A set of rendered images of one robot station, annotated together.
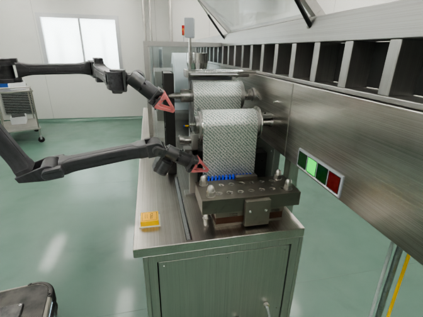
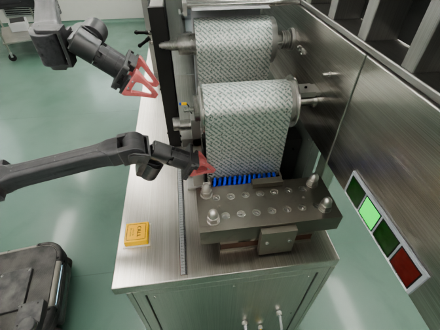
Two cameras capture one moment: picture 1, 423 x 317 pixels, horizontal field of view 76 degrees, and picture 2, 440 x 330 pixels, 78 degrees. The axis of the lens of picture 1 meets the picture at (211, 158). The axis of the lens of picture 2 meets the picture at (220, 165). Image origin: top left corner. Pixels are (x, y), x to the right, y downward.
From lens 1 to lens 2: 0.49 m
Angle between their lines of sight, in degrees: 22
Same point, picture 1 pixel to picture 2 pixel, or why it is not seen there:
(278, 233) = (302, 265)
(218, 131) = (228, 122)
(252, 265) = (266, 289)
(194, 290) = (194, 308)
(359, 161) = not seen: outside the picture
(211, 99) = (224, 53)
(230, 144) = (247, 139)
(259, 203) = (280, 234)
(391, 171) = not seen: outside the picture
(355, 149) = not seen: outside the picture
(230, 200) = (240, 230)
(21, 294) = (31, 256)
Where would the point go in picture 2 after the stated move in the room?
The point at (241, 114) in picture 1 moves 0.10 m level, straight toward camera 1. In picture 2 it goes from (266, 95) to (263, 116)
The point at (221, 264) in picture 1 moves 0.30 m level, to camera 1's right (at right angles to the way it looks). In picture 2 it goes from (227, 291) to (323, 300)
